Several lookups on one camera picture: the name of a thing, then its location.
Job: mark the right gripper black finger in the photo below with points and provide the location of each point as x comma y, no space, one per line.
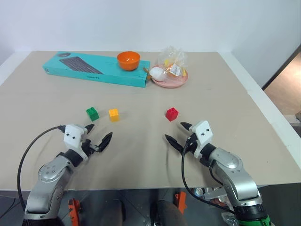
174,144
187,126

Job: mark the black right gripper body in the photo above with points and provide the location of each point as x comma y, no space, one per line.
191,143

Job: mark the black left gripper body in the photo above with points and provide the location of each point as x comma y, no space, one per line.
86,146

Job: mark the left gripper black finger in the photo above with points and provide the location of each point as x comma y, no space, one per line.
105,142
90,128

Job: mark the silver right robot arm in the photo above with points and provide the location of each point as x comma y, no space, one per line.
240,179

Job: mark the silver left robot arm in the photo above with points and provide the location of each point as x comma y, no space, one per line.
47,188

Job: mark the green toy block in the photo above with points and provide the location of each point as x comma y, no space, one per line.
92,115

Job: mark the red toy block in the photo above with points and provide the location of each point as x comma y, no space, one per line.
171,114

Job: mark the yellow toy block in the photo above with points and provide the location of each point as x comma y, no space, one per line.
114,115

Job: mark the pink round plate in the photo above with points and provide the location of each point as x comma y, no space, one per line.
171,83

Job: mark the orange table clamp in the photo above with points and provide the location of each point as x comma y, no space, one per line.
181,200
74,209

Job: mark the white lumpy toy food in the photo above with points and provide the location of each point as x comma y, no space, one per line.
157,73

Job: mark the teal keyboard box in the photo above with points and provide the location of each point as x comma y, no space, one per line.
70,70

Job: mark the small brown stick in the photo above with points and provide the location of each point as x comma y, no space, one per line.
146,70

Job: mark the clear crinkled plastic bag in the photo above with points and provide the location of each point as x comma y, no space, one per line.
171,56

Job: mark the orange plastic bowl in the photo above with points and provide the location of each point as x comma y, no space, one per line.
128,63

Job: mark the clear plastic wrapper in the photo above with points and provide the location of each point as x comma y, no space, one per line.
229,219

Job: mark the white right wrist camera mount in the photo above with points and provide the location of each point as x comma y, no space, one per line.
203,134

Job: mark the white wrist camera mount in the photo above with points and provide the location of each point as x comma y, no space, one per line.
74,136
203,134

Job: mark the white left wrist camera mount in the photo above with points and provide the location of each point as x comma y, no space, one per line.
74,136

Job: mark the metal bracket under table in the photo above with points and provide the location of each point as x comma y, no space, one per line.
211,193

